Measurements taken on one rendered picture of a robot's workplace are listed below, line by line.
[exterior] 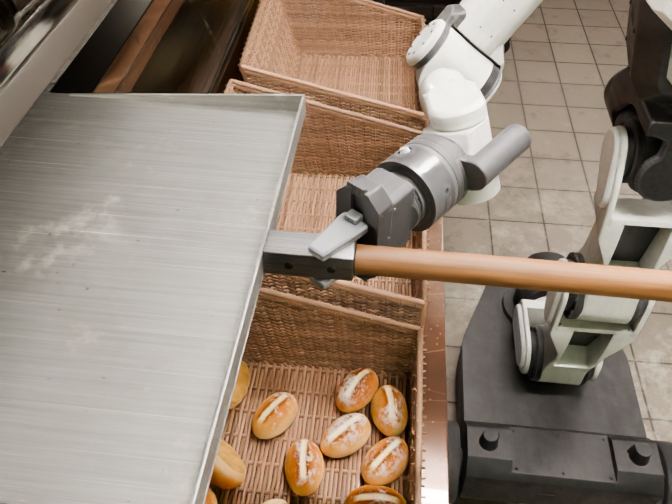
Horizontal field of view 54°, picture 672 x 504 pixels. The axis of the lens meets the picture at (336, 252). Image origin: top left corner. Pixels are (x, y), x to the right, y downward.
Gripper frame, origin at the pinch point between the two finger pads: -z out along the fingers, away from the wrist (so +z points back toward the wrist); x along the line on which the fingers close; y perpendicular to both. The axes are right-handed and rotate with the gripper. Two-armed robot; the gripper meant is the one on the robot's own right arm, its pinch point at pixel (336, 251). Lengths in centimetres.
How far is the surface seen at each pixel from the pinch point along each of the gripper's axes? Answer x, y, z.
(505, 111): 121, 79, 205
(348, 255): -1.7, -2.3, -0.8
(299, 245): -1.7, 2.2, -2.9
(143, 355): 1.3, 5.2, -20.0
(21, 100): -21.5, 12.6, -19.0
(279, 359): 59, 27, 14
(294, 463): 56, 9, -1
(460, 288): 120, 35, 102
